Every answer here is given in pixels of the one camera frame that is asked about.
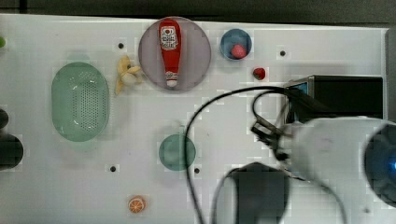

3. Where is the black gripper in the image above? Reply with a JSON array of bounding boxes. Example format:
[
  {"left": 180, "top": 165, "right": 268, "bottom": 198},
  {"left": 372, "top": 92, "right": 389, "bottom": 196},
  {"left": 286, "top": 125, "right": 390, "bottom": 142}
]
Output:
[{"left": 250, "top": 120, "right": 292, "bottom": 161}]

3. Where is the black toy oven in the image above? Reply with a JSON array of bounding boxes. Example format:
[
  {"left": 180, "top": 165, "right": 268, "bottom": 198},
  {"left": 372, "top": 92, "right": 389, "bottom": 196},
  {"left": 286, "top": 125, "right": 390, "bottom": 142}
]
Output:
[{"left": 285, "top": 75, "right": 383, "bottom": 119}]

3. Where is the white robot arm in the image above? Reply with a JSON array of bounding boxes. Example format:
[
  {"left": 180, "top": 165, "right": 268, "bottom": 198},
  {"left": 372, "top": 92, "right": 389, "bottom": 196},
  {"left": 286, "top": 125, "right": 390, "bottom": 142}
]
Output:
[{"left": 210, "top": 117, "right": 395, "bottom": 224}]

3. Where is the red strawberry toy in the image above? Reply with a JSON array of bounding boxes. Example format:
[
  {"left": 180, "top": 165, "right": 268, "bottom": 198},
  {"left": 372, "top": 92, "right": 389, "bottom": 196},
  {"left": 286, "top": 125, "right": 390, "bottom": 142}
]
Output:
[{"left": 253, "top": 67, "right": 266, "bottom": 80}]

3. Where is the pink round fruit toy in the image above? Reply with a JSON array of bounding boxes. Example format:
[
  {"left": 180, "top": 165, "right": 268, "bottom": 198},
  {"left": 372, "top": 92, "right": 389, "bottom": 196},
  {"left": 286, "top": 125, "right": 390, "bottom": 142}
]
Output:
[{"left": 231, "top": 44, "right": 247, "bottom": 60}]

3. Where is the teal green cup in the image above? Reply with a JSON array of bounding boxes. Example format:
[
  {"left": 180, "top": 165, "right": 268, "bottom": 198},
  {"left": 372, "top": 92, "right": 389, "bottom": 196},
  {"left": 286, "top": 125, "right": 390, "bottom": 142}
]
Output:
[{"left": 158, "top": 125, "right": 197, "bottom": 172}]

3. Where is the blue small bowl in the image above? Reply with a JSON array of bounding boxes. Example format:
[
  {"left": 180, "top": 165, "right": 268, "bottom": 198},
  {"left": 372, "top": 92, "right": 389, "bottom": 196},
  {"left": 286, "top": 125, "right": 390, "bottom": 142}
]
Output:
[{"left": 219, "top": 29, "right": 252, "bottom": 61}]

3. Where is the grey round plate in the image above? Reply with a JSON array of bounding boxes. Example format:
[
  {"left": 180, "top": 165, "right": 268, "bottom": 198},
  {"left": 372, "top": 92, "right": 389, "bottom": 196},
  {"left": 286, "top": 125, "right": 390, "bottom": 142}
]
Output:
[{"left": 138, "top": 17, "right": 211, "bottom": 91}]

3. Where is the red ketchup bottle toy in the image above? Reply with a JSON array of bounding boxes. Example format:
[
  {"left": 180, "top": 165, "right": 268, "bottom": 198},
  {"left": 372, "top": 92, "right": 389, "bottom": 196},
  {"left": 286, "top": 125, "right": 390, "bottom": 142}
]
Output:
[{"left": 159, "top": 18, "right": 182, "bottom": 88}]

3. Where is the orange slice toy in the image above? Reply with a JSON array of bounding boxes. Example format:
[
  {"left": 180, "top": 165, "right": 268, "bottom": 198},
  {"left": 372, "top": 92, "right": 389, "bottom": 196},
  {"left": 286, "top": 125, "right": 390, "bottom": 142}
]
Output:
[{"left": 128, "top": 195, "right": 147, "bottom": 214}]

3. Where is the yellow banana toy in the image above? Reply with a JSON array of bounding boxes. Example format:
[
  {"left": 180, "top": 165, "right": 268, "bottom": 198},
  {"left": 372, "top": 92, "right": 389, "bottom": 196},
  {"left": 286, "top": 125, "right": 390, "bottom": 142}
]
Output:
[{"left": 115, "top": 55, "right": 143, "bottom": 95}]

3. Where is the green perforated strainer basket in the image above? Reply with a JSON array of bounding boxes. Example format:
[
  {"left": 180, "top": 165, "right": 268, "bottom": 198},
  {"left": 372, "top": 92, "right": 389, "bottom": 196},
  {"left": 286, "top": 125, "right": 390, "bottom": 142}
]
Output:
[{"left": 51, "top": 62, "right": 109, "bottom": 142}]

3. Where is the black cylindrical object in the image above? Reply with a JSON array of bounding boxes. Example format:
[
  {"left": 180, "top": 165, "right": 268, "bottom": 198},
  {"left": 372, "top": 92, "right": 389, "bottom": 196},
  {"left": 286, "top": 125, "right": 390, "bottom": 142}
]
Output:
[{"left": 0, "top": 109, "right": 24, "bottom": 171}]

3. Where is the green small object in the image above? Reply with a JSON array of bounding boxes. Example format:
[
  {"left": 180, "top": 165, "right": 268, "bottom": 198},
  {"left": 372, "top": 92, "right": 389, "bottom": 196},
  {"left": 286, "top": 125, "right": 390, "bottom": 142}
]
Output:
[{"left": 0, "top": 36, "right": 7, "bottom": 48}]

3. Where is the black cable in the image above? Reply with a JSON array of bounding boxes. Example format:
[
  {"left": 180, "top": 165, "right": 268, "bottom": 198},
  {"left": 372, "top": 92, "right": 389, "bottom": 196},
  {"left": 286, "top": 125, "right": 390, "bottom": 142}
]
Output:
[{"left": 183, "top": 86, "right": 288, "bottom": 224}]

